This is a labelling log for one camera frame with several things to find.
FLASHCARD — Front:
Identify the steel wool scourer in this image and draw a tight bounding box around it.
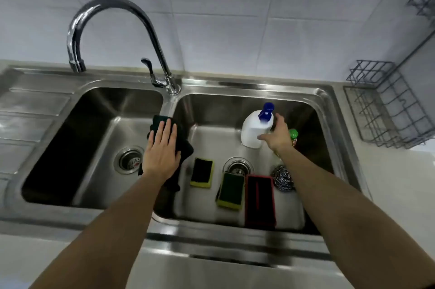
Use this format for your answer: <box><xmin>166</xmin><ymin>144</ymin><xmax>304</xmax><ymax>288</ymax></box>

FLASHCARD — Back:
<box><xmin>271</xmin><ymin>165</ymin><xmax>295</xmax><ymax>193</ymax></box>

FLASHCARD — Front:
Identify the chrome gooseneck faucet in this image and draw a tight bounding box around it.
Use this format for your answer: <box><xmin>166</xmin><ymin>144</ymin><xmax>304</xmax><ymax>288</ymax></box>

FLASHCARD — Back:
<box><xmin>66</xmin><ymin>0</ymin><xmax>182</xmax><ymax>97</ymax></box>

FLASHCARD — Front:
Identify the white pump bottle blue cap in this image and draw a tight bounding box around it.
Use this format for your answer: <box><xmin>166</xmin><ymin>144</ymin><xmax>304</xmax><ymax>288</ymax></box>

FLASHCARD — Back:
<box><xmin>240</xmin><ymin>102</ymin><xmax>275</xmax><ymax>149</ymax></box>

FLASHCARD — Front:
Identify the red black scrubbing pad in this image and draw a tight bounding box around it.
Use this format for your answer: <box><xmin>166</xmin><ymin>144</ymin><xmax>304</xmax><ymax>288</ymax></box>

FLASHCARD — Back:
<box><xmin>244</xmin><ymin>174</ymin><xmax>277</xmax><ymax>230</ymax></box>

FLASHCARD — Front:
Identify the yellow green scrub sponge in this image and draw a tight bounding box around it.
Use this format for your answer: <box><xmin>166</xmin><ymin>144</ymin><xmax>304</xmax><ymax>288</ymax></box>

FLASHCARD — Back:
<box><xmin>215</xmin><ymin>171</ymin><xmax>245</xmax><ymax>211</ymax></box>

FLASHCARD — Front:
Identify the steel drain strainer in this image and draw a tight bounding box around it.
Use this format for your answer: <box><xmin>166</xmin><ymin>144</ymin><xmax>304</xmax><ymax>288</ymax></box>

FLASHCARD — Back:
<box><xmin>222</xmin><ymin>157</ymin><xmax>255</xmax><ymax>177</ymax></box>
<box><xmin>114</xmin><ymin>146</ymin><xmax>145</xmax><ymax>175</ymax></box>

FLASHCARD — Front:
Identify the person's right hand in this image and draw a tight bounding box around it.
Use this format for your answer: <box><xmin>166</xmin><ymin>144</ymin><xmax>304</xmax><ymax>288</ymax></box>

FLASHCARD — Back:
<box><xmin>257</xmin><ymin>113</ymin><xmax>294</xmax><ymax>157</ymax></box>

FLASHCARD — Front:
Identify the grey wire wall rack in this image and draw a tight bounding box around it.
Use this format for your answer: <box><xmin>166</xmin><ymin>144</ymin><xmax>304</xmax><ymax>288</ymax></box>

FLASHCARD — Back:
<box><xmin>343</xmin><ymin>0</ymin><xmax>435</xmax><ymax>150</ymax></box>

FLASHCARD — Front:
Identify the small yellow black sponge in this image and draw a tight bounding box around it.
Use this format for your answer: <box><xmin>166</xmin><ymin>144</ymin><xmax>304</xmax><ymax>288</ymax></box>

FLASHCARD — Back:
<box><xmin>189</xmin><ymin>157</ymin><xmax>215</xmax><ymax>189</ymax></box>

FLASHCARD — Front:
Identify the dark green cloth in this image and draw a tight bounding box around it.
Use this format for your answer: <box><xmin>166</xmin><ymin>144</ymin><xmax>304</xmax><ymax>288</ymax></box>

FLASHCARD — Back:
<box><xmin>137</xmin><ymin>115</ymin><xmax>194</xmax><ymax>193</ymax></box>

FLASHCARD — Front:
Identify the stainless steel double sink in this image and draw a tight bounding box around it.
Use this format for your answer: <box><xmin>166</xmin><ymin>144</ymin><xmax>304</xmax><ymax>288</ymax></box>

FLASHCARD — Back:
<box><xmin>0</xmin><ymin>63</ymin><xmax>373</xmax><ymax>269</ymax></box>

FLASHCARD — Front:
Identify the person's left forearm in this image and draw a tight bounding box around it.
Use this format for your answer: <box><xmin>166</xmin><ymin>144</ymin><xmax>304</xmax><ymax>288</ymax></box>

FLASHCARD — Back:
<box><xmin>29</xmin><ymin>170</ymin><xmax>183</xmax><ymax>289</ymax></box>

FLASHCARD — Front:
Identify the person's left hand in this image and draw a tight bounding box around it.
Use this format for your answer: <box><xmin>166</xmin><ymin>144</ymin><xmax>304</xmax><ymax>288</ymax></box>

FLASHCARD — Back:
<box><xmin>142</xmin><ymin>119</ymin><xmax>182</xmax><ymax>183</ymax></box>

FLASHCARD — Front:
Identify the person's right forearm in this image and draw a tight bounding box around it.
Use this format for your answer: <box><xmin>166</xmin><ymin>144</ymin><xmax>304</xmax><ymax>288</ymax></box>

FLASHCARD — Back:
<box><xmin>278</xmin><ymin>146</ymin><xmax>435</xmax><ymax>289</ymax></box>

